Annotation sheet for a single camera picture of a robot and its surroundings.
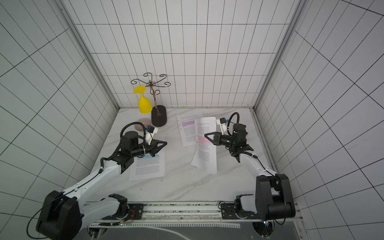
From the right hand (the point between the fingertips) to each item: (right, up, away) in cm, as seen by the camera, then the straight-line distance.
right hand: (207, 133), depth 81 cm
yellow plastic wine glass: (-38, +17, +9) cm, 42 cm away
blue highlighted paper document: (-35, -21, +7) cm, 41 cm away
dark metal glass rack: (-35, +12, +32) cm, 49 cm away
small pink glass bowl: (-43, +6, +26) cm, 51 cm away
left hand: (-23, -7, -2) cm, 24 cm away
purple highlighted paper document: (-12, +3, +29) cm, 31 cm away
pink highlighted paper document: (-1, -12, -1) cm, 12 cm away
